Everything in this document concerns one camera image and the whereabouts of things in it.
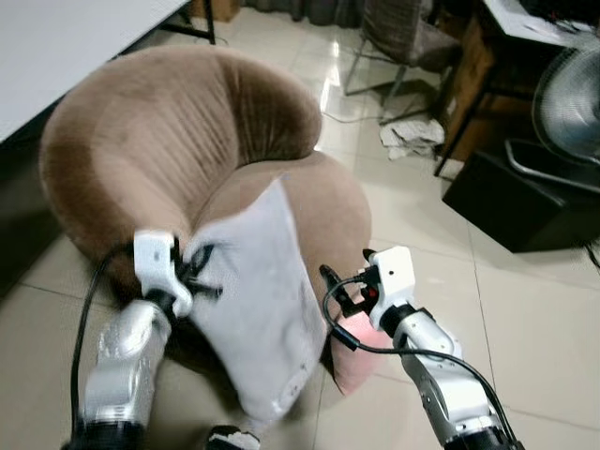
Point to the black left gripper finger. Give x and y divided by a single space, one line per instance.
202 257
208 291

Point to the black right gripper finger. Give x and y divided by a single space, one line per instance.
332 278

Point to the grey pillow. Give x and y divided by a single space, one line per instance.
262 300

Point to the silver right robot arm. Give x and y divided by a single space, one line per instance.
441 375

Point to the brown round sofa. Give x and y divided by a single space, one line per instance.
159 141

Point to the silver Milux floor fan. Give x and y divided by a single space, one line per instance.
567 103

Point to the black white robot foot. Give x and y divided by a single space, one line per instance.
232 439

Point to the crumpled white cloth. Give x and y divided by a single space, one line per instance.
412 136

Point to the black box under fan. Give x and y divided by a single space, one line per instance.
516 211

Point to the brown cardboard box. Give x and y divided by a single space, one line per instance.
225 7

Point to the grey chair metal legs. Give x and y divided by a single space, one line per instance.
403 37

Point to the large white table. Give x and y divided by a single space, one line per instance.
56 47

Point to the white paper sheet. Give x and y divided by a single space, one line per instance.
525 21

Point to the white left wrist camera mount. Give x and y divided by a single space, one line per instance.
155 267

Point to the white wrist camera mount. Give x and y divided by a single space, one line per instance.
394 281
155 267

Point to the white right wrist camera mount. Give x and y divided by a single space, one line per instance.
394 281

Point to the wooden desk black frame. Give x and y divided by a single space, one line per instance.
473 75

